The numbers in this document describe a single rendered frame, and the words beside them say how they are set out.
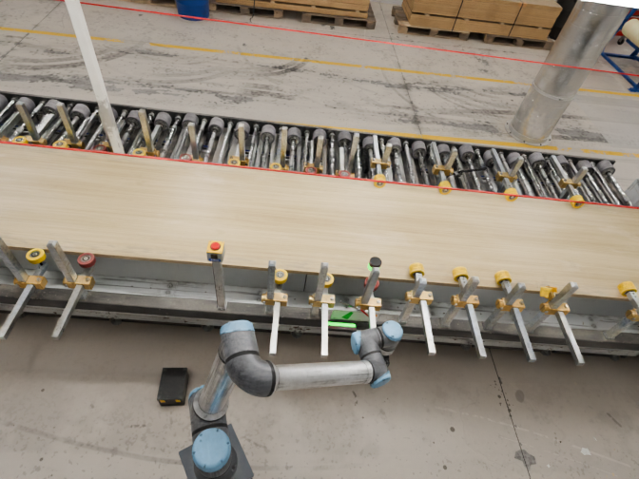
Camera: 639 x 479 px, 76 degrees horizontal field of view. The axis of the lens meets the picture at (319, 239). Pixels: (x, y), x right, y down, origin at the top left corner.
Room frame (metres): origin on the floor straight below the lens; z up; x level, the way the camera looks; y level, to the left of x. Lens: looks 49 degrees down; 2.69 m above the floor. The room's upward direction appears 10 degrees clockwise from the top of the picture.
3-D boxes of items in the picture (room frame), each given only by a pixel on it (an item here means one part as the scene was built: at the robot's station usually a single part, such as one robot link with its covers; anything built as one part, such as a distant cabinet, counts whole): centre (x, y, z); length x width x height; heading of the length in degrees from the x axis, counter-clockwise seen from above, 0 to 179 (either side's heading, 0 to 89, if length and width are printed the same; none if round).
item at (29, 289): (0.92, 1.39, 0.80); 0.44 x 0.03 x 0.04; 7
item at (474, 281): (1.28, -0.79, 0.91); 0.04 x 0.04 x 0.48; 7
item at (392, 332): (0.89, -0.37, 1.13); 0.10 x 0.09 x 0.12; 115
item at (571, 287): (1.34, -1.29, 0.94); 0.04 x 0.04 x 0.48; 7
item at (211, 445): (0.41, 0.28, 0.79); 0.17 x 0.15 x 0.18; 25
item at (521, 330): (1.25, -1.09, 0.95); 0.50 x 0.04 x 0.04; 7
